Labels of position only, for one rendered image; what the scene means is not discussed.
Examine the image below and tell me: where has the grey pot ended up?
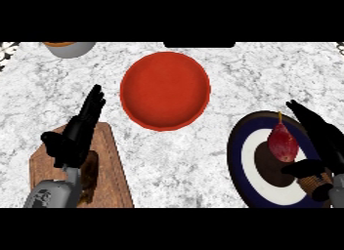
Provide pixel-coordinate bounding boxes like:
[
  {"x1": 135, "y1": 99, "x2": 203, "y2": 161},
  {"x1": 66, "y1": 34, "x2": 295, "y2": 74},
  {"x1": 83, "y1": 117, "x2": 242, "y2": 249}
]
[{"x1": 42, "y1": 41, "x2": 97, "y2": 60}]

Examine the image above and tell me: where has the red bowl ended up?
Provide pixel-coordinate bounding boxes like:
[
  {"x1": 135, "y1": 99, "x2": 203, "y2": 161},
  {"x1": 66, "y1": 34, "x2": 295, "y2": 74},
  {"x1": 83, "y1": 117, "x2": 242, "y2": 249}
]
[{"x1": 119, "y1": 51, "x2": 212, "y2": 132}]

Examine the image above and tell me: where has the brown cupcake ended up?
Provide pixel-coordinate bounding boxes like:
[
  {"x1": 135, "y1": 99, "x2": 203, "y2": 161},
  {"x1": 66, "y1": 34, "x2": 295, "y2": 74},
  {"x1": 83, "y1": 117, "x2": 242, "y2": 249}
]
[{"x1": 295, "y1": 173, "x2": 333, "y2": 195}]

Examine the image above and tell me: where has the red pear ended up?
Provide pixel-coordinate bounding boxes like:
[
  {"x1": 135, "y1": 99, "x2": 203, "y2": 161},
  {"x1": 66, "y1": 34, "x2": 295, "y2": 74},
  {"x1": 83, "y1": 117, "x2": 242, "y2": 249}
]
[{"x1": 265, "y1": 111, "x2": 301, "y2": 163}]

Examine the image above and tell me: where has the brown wooden cutting board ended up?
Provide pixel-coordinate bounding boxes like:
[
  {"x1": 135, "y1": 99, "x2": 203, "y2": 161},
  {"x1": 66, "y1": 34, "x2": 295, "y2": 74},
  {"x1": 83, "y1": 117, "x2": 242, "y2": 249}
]
[{"x1": 29, "y1": 121, "x2": 135, "y2": 209}]

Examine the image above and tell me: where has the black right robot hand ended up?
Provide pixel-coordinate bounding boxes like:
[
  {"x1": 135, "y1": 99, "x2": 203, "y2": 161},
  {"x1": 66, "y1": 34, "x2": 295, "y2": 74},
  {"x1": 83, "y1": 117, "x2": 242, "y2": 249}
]
[{"x1": 280, "y1": 99, "x2": 344, "y2": 202}]

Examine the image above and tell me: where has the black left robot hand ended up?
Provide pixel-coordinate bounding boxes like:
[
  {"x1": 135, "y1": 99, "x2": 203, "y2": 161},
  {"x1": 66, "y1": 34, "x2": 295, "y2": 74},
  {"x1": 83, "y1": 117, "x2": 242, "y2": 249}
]
[{"x1": 39, "y1": 84, "x2": 107, "y2": 170}]

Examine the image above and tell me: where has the navy and white plate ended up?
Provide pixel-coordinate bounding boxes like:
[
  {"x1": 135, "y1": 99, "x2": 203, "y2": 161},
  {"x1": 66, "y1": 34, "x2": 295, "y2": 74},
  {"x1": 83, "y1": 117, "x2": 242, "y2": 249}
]
[{"x1": 227, "y1": 110, "x2": 333, "y2": 209}]

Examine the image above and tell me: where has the dark brown food item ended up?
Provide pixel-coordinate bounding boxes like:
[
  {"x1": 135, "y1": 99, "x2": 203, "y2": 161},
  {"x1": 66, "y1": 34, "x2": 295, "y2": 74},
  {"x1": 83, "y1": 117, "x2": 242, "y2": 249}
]
[{"x1": 77, "y1": 149, "x2": 101, "y2": 206}]

